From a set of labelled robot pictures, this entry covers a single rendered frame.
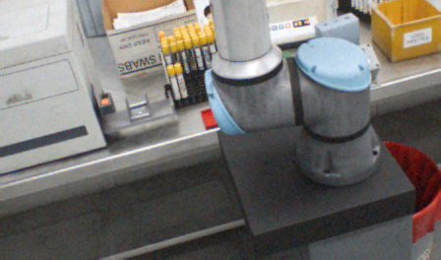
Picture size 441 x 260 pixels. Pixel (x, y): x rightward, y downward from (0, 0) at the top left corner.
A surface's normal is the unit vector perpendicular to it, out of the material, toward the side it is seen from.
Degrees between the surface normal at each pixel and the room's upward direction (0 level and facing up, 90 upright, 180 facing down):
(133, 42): 91
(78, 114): 90
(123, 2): 88
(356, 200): 4
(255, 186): 4
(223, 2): 89
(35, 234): 0
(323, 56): 9
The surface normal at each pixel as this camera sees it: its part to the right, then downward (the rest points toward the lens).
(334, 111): 0.01, 0.65
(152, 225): -0.17, -0.80
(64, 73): 0.21, 0.53
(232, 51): -0.36, 0.58
